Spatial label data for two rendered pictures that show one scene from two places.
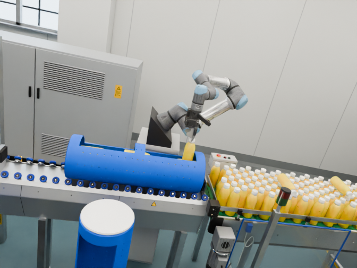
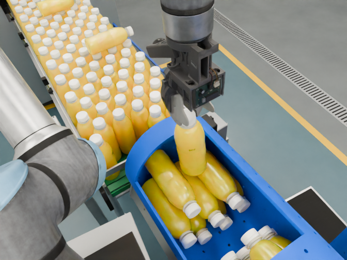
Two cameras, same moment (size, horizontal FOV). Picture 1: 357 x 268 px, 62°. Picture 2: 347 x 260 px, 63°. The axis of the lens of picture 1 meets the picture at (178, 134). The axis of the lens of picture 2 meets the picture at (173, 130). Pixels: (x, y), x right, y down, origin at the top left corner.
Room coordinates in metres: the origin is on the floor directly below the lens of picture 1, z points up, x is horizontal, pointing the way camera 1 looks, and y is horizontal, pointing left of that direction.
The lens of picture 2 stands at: (1.94, 0.28, 1.77)
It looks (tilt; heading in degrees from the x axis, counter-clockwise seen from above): 49 degrees down; 253
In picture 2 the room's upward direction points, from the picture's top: 7 degrees counter-clockwise
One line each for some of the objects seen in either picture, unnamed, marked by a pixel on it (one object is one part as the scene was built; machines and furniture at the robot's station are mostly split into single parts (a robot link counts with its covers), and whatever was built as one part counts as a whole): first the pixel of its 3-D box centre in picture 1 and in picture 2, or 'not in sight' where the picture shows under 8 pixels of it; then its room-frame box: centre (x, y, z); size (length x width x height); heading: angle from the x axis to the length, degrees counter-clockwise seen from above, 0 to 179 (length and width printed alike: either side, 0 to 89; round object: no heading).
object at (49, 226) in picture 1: (48, 239); not in sight; (1.70, 0.80, 0.31); 0.06 x 0.06 x 0.63; 10
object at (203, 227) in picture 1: (206, 216); (100, 216); (2.14, -0.40, 0.50); 0.04 x 0.04 x 1.00; 10
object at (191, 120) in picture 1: (193, 118); (192, 66); (1.78, -0.07, 1.48); 0.09 x 0.08 x 0.12; 101
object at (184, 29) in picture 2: (196, 106); (189, 17); (1.78, -0.08, 1.56); 0.08 x 0.08 x 0.05
